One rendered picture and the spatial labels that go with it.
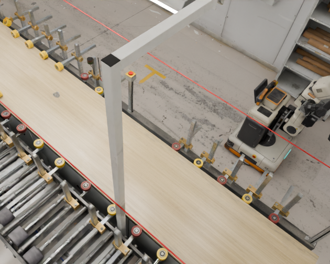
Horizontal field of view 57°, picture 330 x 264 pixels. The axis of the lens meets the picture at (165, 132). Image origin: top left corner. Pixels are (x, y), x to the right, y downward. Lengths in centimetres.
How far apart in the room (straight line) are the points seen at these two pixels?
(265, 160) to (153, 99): 172
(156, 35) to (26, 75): 240
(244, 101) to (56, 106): 268
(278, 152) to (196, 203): 161
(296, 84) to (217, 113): 134
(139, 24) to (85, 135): 320
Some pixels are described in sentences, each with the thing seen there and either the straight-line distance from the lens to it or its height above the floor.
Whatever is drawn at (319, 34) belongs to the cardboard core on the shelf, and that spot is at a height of 96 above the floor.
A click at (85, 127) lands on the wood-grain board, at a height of 90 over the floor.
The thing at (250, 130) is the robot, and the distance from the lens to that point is 352.
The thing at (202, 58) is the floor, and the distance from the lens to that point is 507.
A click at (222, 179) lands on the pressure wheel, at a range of 264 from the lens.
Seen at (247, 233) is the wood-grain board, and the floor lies 90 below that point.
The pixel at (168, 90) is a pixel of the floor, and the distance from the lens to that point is 443.
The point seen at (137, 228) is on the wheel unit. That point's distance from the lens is 238.
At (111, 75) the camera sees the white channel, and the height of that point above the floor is 242.
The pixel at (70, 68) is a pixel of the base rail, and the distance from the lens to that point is 372.
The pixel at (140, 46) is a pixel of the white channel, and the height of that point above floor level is 246.
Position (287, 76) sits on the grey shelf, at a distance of 504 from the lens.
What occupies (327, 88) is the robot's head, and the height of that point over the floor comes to 137.
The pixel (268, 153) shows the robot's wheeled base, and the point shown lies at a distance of 375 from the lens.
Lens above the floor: 316
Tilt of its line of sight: 53 degrees down
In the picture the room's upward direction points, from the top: 9 degrees clockwise
